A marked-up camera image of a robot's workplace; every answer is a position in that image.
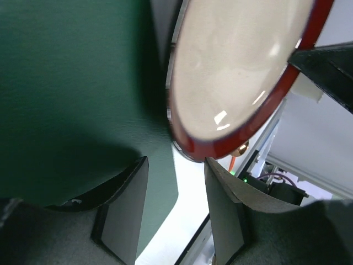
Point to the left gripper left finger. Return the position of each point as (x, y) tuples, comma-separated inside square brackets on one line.
[(101, 226)]

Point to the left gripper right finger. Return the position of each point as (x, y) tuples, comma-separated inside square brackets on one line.
[(251, 227)]

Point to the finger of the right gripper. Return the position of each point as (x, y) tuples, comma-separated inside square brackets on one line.
[(329, 68)]

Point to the red rimmed beige plate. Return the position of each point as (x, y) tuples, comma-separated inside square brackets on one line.
[(228, 69)]

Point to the orange knife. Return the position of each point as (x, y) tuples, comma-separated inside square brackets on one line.
[(231, 164)]

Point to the copper spoon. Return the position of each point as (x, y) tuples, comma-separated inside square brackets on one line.
[(240, 150)]

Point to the green placemat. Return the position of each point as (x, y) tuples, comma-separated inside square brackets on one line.
[(82, 97)]

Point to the right aluminium frame post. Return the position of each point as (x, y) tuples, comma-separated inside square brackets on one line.
[(316, 179)]

